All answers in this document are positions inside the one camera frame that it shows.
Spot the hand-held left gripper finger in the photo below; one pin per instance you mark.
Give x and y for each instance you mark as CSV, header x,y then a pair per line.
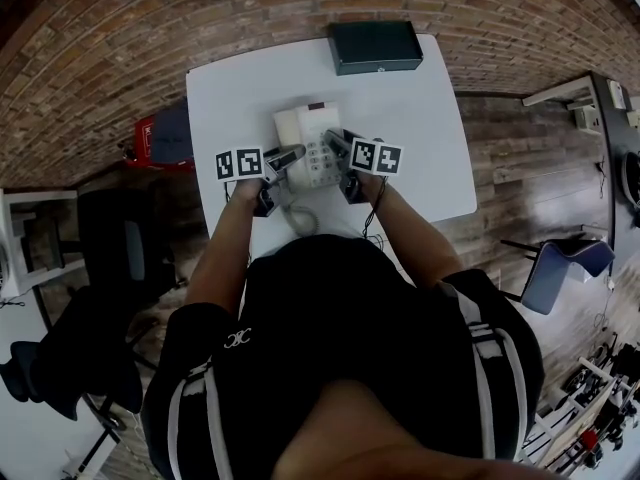
x,y
287,168
285,152

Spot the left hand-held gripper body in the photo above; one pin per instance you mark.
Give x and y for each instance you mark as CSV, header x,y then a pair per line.
x,y
240,164

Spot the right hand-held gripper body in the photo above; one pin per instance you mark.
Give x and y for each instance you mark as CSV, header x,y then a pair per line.
x,y
375,157

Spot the white telephone base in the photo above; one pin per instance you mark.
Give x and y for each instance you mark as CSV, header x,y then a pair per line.
x,y
322,123

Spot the white telephone handset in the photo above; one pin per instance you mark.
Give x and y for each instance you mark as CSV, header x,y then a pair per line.
x,y
287,125

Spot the person's right forearm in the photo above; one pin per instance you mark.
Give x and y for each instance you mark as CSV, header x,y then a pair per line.
x,y
415,238

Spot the person's left forearm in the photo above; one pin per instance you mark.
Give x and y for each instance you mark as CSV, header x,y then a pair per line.
x,y
225,248

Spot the red box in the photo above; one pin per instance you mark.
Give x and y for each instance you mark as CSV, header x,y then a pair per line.
x,y
142,140

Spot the black rectangular box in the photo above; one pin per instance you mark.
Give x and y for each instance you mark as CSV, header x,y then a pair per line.
x,y
375,43

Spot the black office chair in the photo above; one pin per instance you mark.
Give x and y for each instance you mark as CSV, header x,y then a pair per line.
x,y
125,243

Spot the person's black shirt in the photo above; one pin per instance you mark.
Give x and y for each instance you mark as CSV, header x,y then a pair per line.
x,y
350,318

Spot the blue chair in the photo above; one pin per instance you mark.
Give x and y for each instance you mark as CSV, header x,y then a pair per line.
x,y
560,268

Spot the white shelf unit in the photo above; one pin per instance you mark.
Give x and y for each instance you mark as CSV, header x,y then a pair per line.
x,y
30,238

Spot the white small box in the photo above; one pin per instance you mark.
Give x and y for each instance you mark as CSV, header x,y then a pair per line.
x,y
617,94

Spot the round black device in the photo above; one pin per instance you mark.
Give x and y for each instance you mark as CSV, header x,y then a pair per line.
x,y
632,178

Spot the person's chin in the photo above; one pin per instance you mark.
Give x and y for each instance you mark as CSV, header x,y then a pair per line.
x,y
380,438

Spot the white equipment rack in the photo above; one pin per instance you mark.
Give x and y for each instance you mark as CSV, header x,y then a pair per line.
x,y
590,408

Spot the small red object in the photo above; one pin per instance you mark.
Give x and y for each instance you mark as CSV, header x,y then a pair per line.
x,y
588,440

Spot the white desk frame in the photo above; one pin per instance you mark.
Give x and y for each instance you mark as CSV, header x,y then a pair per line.
x,y
555,90

